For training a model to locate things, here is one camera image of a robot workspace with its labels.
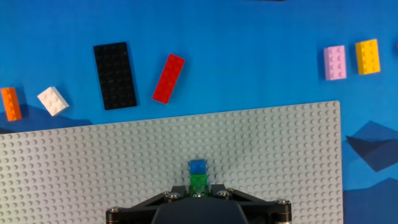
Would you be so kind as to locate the blue Lego brick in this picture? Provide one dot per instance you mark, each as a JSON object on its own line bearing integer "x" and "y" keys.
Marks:
{"x": 197, "y": 166}

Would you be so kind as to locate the black Lego plate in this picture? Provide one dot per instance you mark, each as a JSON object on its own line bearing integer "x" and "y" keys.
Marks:
{"x": 115, "y": 76}

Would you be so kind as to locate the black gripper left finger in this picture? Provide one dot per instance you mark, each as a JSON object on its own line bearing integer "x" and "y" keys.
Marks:
{"x": 140, "y": 208}

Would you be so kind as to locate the green Lego brick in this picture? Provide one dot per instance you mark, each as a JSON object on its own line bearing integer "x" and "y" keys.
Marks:
{"x": 199, "y": 183}

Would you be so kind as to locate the orange Lego brick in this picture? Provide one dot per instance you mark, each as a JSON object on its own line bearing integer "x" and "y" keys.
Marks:
{"x": 11, "y": 104}

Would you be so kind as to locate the grey Lego baseplate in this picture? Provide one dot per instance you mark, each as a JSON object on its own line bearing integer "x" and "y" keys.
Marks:
{"x": 93, "y": 165}

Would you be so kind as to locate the red Lego plate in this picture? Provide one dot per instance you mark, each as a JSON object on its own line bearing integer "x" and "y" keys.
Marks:
{"x": 168, "y": 79}

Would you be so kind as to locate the white Lego brick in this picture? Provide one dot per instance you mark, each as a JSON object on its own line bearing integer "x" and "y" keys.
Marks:
{"x": 53, "y": 101}

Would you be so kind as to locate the light pink Lego brick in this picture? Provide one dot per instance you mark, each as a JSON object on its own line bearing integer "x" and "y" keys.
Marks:
{"x": 335, "y": 63}

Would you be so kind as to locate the yellow Lego brick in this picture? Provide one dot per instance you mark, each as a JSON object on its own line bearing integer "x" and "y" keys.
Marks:
{"x": 367, "y": 57}

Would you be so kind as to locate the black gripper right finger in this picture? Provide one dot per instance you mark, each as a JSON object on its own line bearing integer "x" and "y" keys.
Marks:
{"x": 264, "y": 208}

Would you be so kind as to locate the blue mountain print cloth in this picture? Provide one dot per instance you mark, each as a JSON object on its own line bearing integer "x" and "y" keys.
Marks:
{"x": 233, "y": 37}

